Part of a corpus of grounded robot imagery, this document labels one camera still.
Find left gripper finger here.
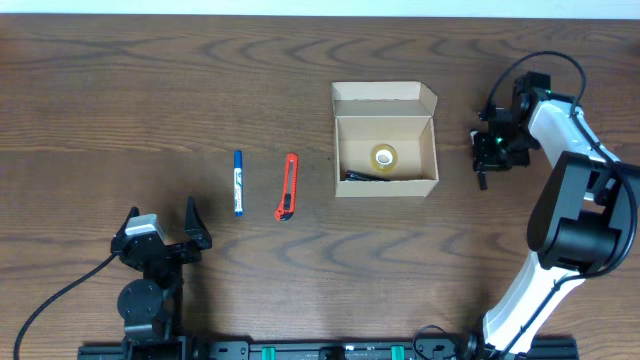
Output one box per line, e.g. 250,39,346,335
184,196,212,250
118,206,140,233

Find black whiteboard marker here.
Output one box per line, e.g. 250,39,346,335
470,129,487,191

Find yellow tape roll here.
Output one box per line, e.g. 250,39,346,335
371,144,398,172

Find red black stapler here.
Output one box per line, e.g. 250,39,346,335
345,170,389,182

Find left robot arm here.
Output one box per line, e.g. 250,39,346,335
110,198,212,359

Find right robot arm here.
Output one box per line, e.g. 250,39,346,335
465,72,639,359

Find blue whiteboard marker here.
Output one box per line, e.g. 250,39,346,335
234,150,244,216

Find red utility knife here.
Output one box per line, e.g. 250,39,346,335
274,152,299,222

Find open cardboard box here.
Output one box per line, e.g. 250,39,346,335
331,81,439,197

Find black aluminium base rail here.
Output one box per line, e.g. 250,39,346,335
77,335,580,360

